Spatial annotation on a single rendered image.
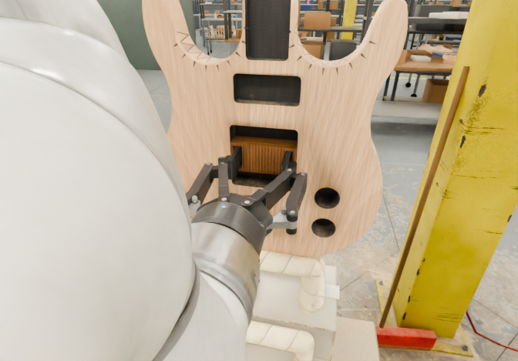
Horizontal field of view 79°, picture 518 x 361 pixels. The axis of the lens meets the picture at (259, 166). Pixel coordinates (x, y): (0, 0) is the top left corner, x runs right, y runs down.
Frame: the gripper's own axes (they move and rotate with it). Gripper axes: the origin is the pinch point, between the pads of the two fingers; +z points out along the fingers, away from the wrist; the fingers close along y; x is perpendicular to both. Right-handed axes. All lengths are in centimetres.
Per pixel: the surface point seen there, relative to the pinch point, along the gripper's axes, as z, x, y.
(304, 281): -2.9, -20.0, 7.9
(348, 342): 5.0, -44.7, 18.3
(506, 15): 79, 17, 59
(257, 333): -10.3, -25.0, 1.5
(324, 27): 458, -12, -6
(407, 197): 219, -135, 88
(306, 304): -3.1, -25.2, 8.6
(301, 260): -1.8, -16.6, 7.0
